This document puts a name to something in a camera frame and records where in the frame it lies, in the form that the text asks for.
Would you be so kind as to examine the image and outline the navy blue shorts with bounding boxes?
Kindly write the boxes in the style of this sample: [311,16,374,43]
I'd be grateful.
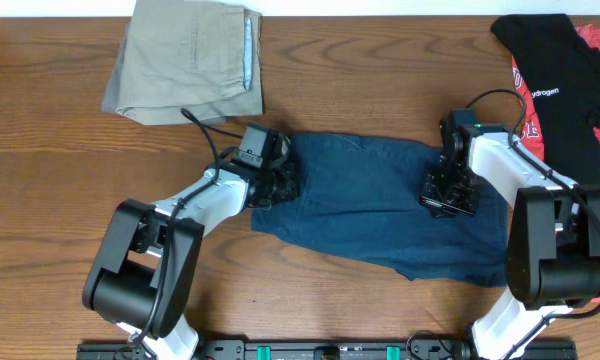
[250,133,508,287]

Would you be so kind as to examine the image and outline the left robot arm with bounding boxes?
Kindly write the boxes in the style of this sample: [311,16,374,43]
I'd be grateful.
[78,131,299,359]

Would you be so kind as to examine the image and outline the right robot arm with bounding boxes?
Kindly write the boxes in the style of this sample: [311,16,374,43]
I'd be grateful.
[419,108,600,359]

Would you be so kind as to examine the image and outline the black t-shirt with print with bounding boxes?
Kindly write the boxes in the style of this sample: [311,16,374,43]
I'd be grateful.
[491,14,600,185]

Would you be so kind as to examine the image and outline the folded khaki shorts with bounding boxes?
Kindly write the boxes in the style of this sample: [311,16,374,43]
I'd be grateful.
[119,0,263,116]

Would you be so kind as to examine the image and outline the right black cable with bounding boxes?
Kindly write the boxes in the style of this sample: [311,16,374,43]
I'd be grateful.
[464,88,600,359]

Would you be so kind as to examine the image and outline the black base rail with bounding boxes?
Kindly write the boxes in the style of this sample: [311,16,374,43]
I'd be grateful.
[76,335,579,360]

